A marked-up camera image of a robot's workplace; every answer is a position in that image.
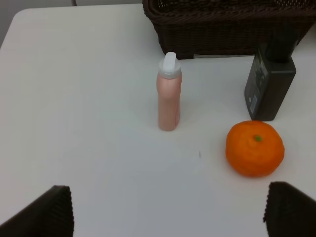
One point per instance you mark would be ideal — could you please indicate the dark brown wicker basket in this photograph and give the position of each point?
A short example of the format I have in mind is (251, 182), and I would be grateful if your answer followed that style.
(224, 27)

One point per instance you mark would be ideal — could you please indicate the orange mandarin fruit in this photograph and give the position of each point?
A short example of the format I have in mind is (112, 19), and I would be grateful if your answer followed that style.
(254, 148)

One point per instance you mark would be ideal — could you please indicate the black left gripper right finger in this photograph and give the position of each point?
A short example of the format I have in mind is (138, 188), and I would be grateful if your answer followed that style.
(289, 212)

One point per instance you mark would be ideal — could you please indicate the dark green pump bottle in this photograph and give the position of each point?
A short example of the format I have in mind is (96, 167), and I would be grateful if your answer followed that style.
(271, 74)

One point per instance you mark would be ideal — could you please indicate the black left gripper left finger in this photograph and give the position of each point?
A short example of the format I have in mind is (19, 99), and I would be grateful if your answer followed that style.
(50, 215)

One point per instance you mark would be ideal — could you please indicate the pink bottle white cap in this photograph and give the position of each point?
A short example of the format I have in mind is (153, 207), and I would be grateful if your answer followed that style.
(168, 83)

